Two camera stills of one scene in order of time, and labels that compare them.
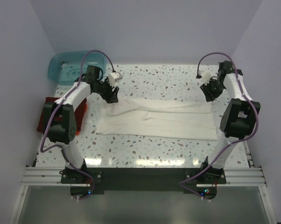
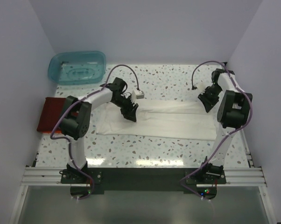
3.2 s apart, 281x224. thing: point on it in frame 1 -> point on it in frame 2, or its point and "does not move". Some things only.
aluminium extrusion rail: [51, 176] does not move
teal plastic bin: [66, 68] does not move
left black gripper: [111, 97] -> [129, 112]
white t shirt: [156, 118] does not move
